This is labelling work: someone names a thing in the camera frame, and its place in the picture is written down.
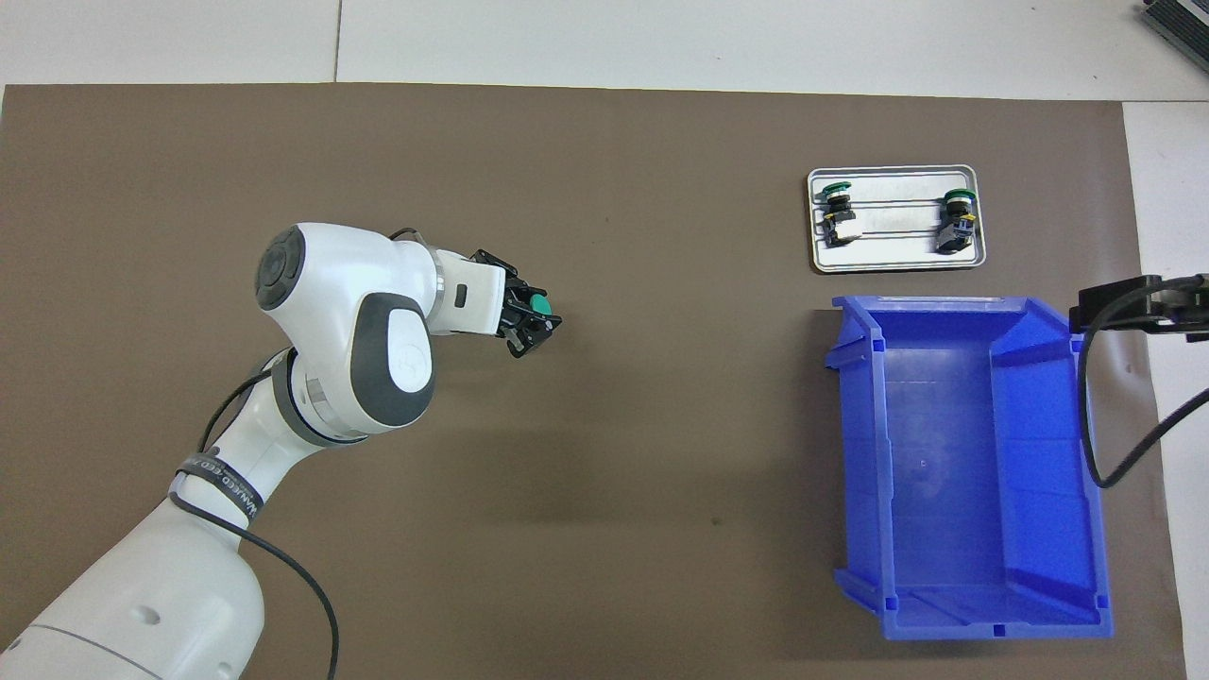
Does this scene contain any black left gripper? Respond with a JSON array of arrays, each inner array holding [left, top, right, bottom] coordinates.
[[474, 247, 566, 361]]

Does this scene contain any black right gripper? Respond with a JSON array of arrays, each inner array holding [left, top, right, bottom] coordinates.
[[1078, 272, 1209, 344]]

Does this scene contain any green button with blue block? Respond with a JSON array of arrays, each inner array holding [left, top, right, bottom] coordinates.
[[934, 188, 979, 255]]

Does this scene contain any green button with white block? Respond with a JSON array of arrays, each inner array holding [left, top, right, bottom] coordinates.
[[818, 180, 861, 250]]

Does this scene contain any brown table mat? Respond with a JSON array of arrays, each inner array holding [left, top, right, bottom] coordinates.
[[0, 83, 1189, 680]]

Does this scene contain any grey metal tray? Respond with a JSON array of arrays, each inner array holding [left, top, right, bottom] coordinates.
[[807, 165, 988, 276]]

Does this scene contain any blue plastic storage bin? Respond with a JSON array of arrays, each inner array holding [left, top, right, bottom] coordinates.
[[824, 295, 1115, 642]]

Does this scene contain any grey ribbed metal device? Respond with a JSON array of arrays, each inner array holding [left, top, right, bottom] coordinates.
[[1137, 0, 1209, 66]]

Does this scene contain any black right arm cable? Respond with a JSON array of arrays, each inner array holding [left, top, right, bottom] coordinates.
[[1078, 281, 1209, 490]]

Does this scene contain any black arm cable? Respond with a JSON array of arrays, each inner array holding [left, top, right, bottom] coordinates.
[[1078, 281, 1209, 490], [169, 366, 340, 680]]

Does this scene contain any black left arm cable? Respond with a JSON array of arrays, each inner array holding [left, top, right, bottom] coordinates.
[[169, 366, 340, 680]]

